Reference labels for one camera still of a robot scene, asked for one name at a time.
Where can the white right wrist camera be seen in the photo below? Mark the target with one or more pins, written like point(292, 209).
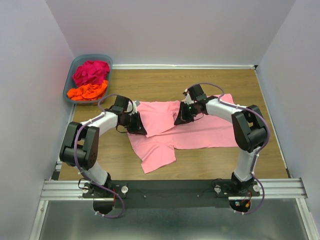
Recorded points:
point(187, 99)

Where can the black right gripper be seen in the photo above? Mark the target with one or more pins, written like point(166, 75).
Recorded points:
point(186, 113)

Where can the orange t shirt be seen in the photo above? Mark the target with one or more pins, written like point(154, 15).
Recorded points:
point(89, 92)

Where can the grey plastic laundry basin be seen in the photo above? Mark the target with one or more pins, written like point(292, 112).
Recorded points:
point(78, 61)

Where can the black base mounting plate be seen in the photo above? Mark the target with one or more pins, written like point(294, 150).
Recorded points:
point(169, 194)

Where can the magenta t shirt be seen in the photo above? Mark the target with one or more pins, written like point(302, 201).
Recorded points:
point(91, 72)

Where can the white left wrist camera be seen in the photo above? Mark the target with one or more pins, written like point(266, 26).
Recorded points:
point(133, 107)

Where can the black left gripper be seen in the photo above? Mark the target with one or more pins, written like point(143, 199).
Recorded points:
point(135, 122)

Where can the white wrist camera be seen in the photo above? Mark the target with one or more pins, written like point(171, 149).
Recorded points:
point(187, 99)
point(133, 107)

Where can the light pink t shirt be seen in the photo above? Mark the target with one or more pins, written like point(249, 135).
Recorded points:
point(157, 148)

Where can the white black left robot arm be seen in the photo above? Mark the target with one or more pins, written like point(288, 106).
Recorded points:
point(81, 140)

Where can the aluminium extrusion rail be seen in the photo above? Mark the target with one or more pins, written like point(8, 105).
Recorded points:
point(67, 190)

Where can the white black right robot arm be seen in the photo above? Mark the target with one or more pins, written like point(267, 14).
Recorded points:
point(251, 133)

